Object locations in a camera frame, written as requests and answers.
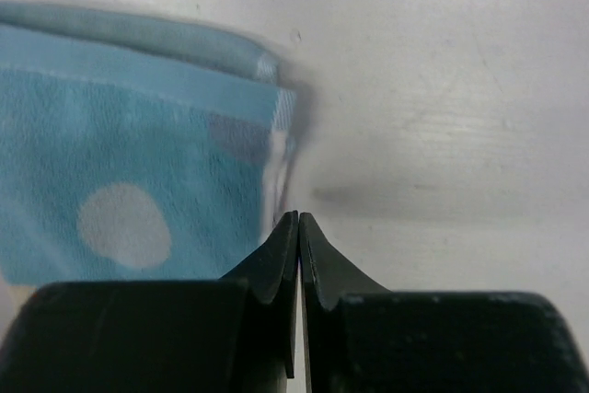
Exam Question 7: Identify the light blue patterned cloth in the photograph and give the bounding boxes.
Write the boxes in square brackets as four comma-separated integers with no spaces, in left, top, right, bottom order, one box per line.
[1,2,296,287]

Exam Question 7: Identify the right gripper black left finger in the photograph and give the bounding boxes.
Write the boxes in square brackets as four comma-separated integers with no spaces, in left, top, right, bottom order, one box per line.
[1,212,298,392]

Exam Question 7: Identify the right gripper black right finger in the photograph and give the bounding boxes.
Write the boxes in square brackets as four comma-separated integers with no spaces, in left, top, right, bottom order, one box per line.
[298,213,588,392]

